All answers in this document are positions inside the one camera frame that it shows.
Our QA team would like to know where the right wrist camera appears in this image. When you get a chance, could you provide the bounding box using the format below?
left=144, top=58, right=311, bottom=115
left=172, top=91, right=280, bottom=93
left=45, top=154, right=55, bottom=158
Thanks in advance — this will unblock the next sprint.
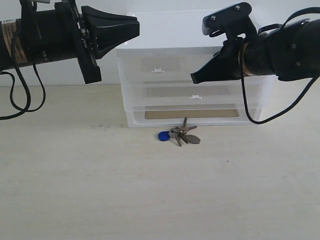
left=201, top=2, right=258, bottom=41

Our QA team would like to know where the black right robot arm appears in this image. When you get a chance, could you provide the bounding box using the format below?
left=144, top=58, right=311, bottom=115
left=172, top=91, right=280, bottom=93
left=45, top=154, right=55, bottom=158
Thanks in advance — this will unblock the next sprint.
left=212, top=19, right=320, bottom=82

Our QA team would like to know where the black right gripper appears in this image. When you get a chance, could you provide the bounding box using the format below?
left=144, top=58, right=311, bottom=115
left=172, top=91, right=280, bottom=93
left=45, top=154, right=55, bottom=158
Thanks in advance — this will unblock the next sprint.
left=190, top=37, right=244, bottom=84

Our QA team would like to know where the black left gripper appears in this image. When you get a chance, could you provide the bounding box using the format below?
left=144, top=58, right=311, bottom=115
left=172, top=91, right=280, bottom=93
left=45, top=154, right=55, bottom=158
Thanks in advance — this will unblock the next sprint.
left=32, top=0, right=140, bottom=84

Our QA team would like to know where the key bunch with blue tag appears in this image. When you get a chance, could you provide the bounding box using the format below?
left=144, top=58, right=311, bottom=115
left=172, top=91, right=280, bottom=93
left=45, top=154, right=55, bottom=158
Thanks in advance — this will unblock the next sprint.
left=157, top=116, right=201, bottom=147

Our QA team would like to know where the clear top left drawer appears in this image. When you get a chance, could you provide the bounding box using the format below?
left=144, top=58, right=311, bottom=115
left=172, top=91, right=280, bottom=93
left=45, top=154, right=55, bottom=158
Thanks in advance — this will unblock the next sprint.
left=119, top=55, right=203, bottom=85

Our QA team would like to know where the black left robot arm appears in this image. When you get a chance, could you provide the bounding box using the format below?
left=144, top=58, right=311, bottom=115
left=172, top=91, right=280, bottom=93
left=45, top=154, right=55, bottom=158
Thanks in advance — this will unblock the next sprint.
left=0, top=0, right=223, bottom=86

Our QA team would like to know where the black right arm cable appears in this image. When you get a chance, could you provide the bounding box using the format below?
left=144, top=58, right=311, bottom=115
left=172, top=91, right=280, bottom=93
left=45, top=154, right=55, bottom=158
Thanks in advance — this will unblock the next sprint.
left=207, top=7, right=320, bottom=126

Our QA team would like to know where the white plastic drawer cabinet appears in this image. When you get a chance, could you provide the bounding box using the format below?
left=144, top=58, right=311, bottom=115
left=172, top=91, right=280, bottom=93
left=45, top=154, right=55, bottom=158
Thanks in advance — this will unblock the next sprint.
left=117, top=9, right=274, bottom=128

